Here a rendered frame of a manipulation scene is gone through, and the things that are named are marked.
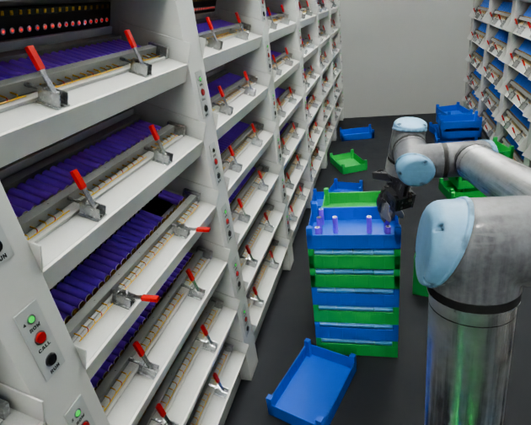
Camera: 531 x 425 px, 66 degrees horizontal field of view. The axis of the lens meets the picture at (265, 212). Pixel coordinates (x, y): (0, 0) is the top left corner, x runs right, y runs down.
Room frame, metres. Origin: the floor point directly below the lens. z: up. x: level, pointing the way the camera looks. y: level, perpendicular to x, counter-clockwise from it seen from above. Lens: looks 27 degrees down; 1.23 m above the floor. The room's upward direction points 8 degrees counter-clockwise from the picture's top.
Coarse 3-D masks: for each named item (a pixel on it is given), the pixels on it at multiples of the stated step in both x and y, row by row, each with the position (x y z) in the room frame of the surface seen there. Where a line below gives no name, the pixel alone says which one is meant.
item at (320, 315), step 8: (320, 312) 1.17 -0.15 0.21; (328, 312) 1.16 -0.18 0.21; (336, 312) 1.15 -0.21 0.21; (344, 312) 1.14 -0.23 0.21; (352, 312) 1.14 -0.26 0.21; (360, 312) 1.13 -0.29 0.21; (368, 312) 1.12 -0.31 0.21; (376, 312) 1.12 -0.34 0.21; (384, 312) 1.11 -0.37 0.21; (392, 312) 1.11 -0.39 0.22; (320, 320) 1.17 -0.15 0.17; (328, 320) 1.16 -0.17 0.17; (336, 320) 1.15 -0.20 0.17; (344, 320) 1.15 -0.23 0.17; (352, 320) 1.14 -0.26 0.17; (360, 320) 1.13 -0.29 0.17; (368, 320) 1.12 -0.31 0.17; (376, 320) 1.12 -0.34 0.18; (384, 320) 1.11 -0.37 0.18; (392, 320) 1.10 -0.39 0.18
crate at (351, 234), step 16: (336, 208) 1.34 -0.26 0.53; (352, 208) 1.33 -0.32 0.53; (368, 208) 1.31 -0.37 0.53; (352, 224) 1.29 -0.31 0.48; (320, 240) 1.16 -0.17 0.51; (336, 240) 1.15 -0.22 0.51; (352, 240) 1.14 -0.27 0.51; (368, 240) 1.12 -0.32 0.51; (384, 240) 1.11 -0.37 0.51; (400, 240) 1.10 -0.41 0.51
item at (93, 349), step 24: (192, 192) 1.08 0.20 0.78; (216, 192) 1.08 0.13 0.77; (192, 216) 1.01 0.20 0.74; (192, 240) 0.93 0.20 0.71; (144, 264) 0.79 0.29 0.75; (168, 264) 0.80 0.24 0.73; (144, 288) 0.72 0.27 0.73; (120, 312) 0.64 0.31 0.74; (96, 336) 0.58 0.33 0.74; (120, 336) 0.61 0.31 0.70; (96, 360) 0.54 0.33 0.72
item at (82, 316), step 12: (192, 204) 1.06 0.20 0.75; (180, 216) 0.98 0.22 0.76; (168, 228) 0.91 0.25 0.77; (156, 240) 0.85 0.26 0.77; (168, 240) 0.88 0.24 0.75; (144, 252) 0.80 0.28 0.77; (132, 264) 0.75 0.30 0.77; (120, 276) 0.71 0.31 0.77; (108, 288) 0.67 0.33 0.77; (96, 300) 0.64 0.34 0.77; (84, 312) 0.61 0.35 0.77; (72, 324) 0.58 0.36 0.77
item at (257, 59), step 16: (224, 0) 1.79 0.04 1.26; (240, 0) 1.77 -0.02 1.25; (256, 0) 1.75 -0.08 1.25; (256, 16) 1.75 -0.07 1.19; (224, 64) 1.81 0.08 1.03; (240, 64) 1.78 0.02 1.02; (256, 64) 1.76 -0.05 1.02; (272, 80) 1.82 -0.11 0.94; (256, 112) 1.77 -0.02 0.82; (272, 112) 1.77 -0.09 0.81; (272, 144) 1.75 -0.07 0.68; (272, 160) 1.76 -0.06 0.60; (272, 192) 1.76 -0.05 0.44; (288, 256) 1.75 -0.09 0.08
